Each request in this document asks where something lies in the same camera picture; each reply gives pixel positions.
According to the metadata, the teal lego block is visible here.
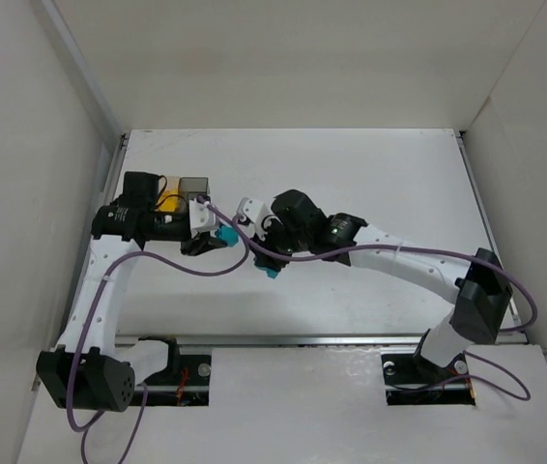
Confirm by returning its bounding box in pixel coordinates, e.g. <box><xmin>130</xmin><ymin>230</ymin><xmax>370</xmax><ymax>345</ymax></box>
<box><xmin>216</xmin><ymin>225</ymin><xmax>239</xmax><ymax>247</ymax></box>

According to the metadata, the teal lego piece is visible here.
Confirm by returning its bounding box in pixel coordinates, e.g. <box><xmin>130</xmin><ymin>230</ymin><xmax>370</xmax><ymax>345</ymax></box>
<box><xmin>253</xmin><ymin>257</ymin><xmax>286</xmax><ymax>279</ymax></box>

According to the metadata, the yellow round lego with sticker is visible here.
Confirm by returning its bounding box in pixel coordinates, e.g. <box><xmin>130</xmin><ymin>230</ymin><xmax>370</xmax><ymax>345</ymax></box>
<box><xmin>156</xmin><ymin>189</ymin><xmax>187</xmax><ymax>213</ymax></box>

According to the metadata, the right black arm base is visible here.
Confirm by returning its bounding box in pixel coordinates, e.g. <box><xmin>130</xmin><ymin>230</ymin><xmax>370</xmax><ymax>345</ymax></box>
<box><xmin>381</xmin><ymin>353</ymin><xmax>475</xmax><ymax>406</ymax></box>

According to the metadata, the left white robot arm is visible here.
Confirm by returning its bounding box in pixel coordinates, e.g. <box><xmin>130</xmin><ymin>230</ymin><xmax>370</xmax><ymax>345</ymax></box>
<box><xmin>36</xmin><ymin>200</ymin><xmax>225</xmax><ymax>412</ymax></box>

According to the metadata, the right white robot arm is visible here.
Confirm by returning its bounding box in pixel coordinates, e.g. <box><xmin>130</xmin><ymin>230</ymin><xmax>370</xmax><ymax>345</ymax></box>
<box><xmin>239</xmin><ymin>189</ymin><xmax>512</xmax><ymax>368</ymax></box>

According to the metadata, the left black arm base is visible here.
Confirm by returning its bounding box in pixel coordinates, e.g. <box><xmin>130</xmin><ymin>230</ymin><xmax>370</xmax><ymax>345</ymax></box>
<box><xmin>116</xmin><ymin>336</ymin><xmax>213</xmax><ymax>407</ymax></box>

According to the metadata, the orange transparent container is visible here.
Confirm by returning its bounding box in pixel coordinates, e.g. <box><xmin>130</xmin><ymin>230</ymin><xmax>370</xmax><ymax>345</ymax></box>
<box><xmin>155</xmin><ymin>175</ymin><xmax>188</xmax><ymax>213</ymax></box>

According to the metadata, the grey transparent container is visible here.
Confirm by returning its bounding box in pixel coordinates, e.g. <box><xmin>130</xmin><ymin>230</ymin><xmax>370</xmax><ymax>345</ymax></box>
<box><xmin>178</xmin><ymin>176</ymin><xmax>211</xmax><ymax>201</ymax></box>

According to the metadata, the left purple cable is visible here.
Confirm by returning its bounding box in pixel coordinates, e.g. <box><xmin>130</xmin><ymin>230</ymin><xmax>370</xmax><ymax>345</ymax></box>
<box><xmin>65</xmin><ymin>192</ymin><xmax>253</xmax><ymax>464</ymax></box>

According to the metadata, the purple cable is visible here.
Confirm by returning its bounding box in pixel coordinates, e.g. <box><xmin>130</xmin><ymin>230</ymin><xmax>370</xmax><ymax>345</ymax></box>
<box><xmin>232</xmin><ymin>215</ymin><xmax>538</xmax><ymax>402</ymax></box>
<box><xmin>65</xmin><ymin>192</ymin><xmax>253</xmax><ymax>464</ymax></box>

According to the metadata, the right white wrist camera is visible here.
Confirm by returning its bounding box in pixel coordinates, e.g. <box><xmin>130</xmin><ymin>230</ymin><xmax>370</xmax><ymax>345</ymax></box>
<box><xmin>232</xmin><ymin>197</ymin><xmax>274</xmax><ymax>241</ymax></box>

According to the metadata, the aluminium frame rail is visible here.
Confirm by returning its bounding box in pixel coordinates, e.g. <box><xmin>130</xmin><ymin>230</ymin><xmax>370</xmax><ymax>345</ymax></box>
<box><xmin>60</xmin><ymin>132</ymin><xmax>529</xmax><ymax>348</ymax></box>

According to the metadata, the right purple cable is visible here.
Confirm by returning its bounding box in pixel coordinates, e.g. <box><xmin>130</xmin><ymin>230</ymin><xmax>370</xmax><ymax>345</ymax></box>
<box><xmin>232</xmin><ymin>215</ymin><xmax>538</xmax><ymax>402</ymax></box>

